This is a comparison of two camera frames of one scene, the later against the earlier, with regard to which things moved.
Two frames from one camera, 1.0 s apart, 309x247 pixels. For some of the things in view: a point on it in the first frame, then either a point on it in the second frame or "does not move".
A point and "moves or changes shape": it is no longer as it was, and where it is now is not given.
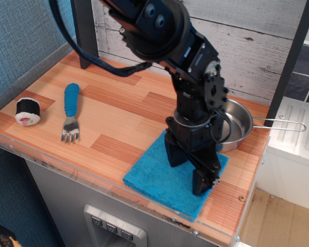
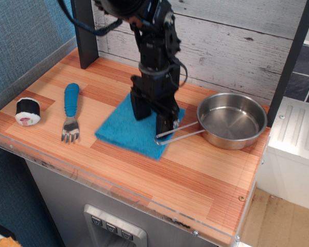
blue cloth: x=154 y=176 to x=121 y=127
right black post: x=290 y=63 does not move
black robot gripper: x=199 y=142 to x=157 y=85
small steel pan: x=232 y=123 moves or changes shape
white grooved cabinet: x=290 y=171 does not move
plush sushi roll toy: x=28 y=111 does not move
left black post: x=85 y=28 does not move
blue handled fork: x=70 y=126 does not move
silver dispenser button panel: x=106 y=229 does not move
